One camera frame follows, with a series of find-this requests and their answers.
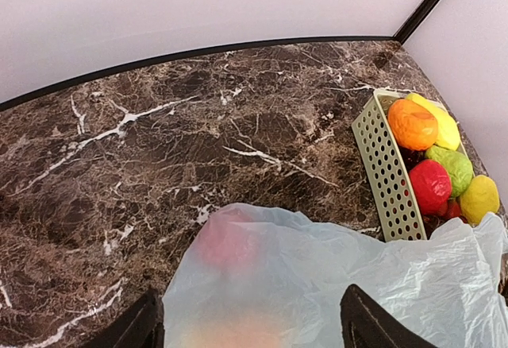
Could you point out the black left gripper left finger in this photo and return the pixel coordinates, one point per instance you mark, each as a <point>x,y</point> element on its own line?
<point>141,325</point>

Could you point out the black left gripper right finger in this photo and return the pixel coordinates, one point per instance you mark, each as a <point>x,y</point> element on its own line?
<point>366,324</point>

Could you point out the light blue printed plastic bag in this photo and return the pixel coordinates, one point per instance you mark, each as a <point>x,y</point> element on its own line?
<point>444,289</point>

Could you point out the red apple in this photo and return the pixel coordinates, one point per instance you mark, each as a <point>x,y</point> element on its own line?
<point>229,241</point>

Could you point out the light green round fruit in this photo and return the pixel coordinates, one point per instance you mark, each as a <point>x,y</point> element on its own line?
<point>456,164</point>

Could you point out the orange persimmon fruit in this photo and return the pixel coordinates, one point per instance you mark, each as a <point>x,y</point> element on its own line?
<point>412,125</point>

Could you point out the yellow lemon fruit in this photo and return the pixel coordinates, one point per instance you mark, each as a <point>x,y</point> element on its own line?
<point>448,135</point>

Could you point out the large red fruit left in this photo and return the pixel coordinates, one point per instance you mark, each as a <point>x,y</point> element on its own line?
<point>431,185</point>

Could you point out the bunch of small peaches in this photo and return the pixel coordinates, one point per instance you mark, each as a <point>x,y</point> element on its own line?
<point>446,211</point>

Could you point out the pale green perforated basket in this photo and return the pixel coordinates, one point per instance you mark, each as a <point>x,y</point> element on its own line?
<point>388,165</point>

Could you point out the black right corner frame post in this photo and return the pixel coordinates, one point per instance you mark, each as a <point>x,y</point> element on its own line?
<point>412,23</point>

